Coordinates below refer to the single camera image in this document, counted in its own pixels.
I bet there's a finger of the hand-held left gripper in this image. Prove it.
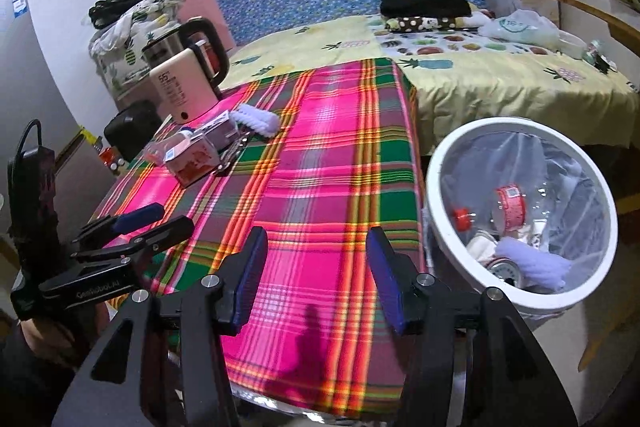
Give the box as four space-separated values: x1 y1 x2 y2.
72 203 166 248
70 216 196 265

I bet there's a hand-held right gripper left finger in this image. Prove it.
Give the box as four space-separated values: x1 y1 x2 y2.
50 226 269 427

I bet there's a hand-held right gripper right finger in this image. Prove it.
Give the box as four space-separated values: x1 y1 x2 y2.
365 226 581 427

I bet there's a white trash bin with liner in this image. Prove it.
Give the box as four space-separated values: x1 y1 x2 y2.
424 117 618 320

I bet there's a clear plastic wrapper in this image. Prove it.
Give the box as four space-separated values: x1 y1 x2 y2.
144 131 193 165

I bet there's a red milk drink can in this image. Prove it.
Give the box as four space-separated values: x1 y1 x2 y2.
486 256 522 290

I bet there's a clear plastic bottle red label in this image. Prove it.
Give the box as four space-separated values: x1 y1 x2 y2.
451 183 571 233

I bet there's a person's left hand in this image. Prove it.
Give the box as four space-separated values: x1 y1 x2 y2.
20 307 108 360

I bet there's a pink green plaid tablecloth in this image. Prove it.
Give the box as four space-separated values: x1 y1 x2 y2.
87 57 428 420

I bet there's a black bag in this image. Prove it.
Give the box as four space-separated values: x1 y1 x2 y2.
103 101 163 164

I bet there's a silver foil wrapper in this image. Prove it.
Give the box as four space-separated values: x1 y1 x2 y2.
216 133 253 178

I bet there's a silver refrigerator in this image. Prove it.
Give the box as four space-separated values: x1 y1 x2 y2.
0 0 108 238

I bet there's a pineapple print bedding bundle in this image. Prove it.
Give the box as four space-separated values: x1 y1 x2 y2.
89 0 186 100

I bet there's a black clothing bundle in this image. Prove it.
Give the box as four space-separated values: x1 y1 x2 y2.
89 0 170 28

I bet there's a bed with yellow sheet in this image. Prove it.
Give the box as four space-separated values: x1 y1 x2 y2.
220 14 640 155

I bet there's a white fruit print cloth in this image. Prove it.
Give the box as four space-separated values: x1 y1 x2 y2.
372 27 551 58

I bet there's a brown polka dot cloth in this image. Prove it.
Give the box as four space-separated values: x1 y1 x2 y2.
385 16 458 32

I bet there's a black folded clothing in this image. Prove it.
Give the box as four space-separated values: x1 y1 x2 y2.
380 0 473 18

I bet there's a white plastic bag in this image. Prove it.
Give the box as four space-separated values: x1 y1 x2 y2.
482 9 561 50

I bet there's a white bowl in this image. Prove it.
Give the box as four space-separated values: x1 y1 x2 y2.
557 31 588 60

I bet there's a small green bottle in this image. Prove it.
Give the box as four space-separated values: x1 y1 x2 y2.
582 39 618 75

